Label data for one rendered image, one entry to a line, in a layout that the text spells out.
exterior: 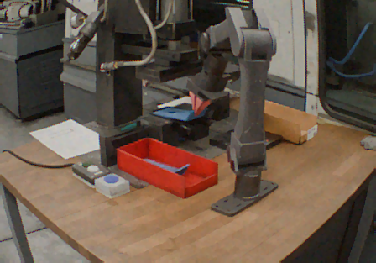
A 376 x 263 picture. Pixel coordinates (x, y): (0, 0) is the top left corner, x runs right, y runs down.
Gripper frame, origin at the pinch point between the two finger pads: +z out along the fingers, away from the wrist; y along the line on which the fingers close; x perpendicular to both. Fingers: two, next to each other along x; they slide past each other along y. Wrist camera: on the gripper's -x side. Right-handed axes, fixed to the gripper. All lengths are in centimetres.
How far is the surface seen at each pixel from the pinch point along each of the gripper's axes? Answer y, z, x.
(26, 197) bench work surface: 3, 14, 58
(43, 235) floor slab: 65, 141, 5
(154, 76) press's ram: 11.0, -6.6, 8.9
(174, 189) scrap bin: -18.1, 2.7, 24.3
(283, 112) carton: -9.3, 2.9, -35.7
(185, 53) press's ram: 10.7, -13.0, -0.2
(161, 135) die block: 2.5, 7.7, 8.3
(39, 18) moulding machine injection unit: 281, 122, -109
